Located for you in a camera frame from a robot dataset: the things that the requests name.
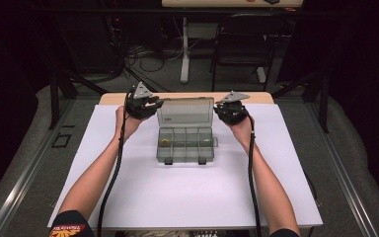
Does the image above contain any person's right hand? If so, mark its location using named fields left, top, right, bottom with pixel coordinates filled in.
left=228, top=114, right=257, bottom=150

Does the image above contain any aluminium floor rail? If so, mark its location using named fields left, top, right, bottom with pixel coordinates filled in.
left=0, top=98, right=77, bottom=237
left=305, top=98, right=379, bottom=237

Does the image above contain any white table cover sheet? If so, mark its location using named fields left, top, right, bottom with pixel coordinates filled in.
left=47, top=103, right=324, bottom=230

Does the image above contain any black folding chair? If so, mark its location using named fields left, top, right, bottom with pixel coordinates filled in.
left=209, top=13, right=292, bottom=93

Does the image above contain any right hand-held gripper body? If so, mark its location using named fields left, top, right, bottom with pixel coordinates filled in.
left=215, top=91, right=251, bottom=126

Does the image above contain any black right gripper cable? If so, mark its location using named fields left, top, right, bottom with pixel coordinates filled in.
left=246, top=113, right=263, bottom=237

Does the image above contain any white desk leg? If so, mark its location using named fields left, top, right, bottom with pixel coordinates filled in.
left=180, top=16, right=191, bottom=84

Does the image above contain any light wooden background desk top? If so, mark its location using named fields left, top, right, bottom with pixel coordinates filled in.
left=161, top=0, right=305, bottom=9

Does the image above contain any grey clear plastic organizer box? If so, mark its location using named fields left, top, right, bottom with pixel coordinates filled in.
left=156, top=96, right=219, bottom=166

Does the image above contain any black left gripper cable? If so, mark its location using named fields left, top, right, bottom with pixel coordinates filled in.
left=97, top=93, right=133, bottom=237

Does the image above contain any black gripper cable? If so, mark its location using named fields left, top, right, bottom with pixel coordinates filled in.
left=246, top=113, right=263, bottom=237
left=97, top=93, right=133, bottom=237

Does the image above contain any tangle of floor cables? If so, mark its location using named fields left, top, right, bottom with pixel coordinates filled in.
left=121, top=42, right=186, bottom=93

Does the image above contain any person's left hand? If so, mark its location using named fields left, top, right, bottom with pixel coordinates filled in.
left=114, top=105, right=146, bottom=143

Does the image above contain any dark sleeve with printed patch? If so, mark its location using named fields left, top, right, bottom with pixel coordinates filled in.
left=47, top=210, right=95, bottom=237

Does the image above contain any plain dark sleeve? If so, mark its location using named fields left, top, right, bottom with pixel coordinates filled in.
left=269, top=228, right=301, bottom=237

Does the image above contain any black metal stand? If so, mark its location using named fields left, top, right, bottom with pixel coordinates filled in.
left=47, top=70, right=108, bottom=130
left=270, top=70, right=330, bottom=134

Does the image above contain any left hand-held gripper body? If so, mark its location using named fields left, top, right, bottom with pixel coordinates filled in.
left=124, top=81, right=155, bottom=120

